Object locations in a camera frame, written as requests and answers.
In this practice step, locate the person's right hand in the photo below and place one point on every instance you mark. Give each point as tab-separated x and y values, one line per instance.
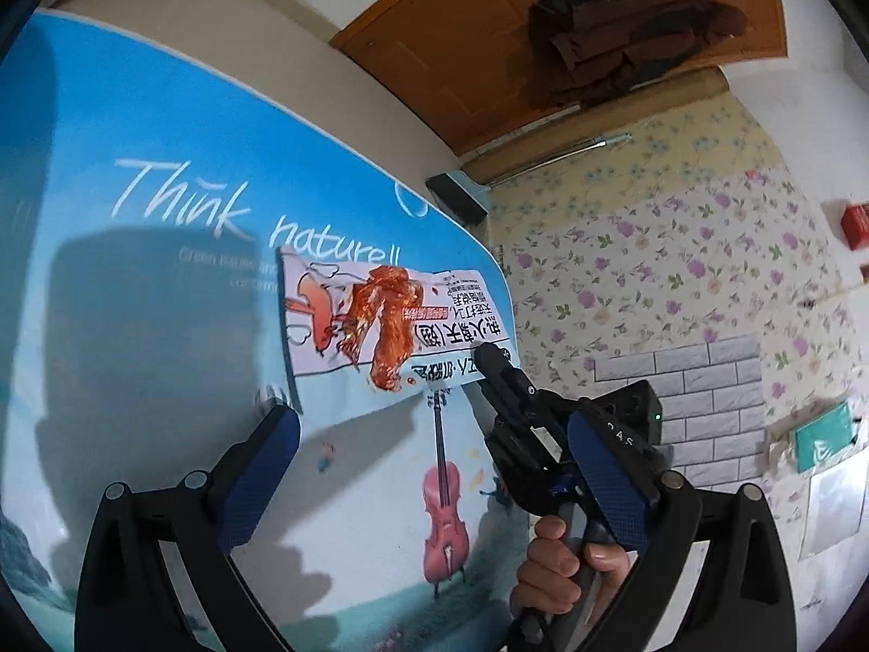
543	570

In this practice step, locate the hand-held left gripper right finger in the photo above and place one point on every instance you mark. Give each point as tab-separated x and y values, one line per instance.
607	482

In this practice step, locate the grey brick wall sticker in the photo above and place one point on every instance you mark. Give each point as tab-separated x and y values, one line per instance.
713	407

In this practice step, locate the white snack packet red print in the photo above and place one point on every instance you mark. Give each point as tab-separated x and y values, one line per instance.
380	326

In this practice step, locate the teal flat box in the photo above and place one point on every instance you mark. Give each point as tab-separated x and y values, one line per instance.
825	434

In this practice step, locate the small red box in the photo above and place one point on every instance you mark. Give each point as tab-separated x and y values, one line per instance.
855	225

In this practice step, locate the brown wooden door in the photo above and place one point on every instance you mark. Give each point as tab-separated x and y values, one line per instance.
441	47

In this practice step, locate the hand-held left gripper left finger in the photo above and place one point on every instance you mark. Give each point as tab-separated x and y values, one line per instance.
261	475

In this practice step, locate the dark brown hanging coat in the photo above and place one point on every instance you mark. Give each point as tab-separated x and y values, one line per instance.
611	34

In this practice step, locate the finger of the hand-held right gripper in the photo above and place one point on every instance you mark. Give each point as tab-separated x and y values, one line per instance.
499	367

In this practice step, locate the white paper sheet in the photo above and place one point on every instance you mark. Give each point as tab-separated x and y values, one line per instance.
832	509

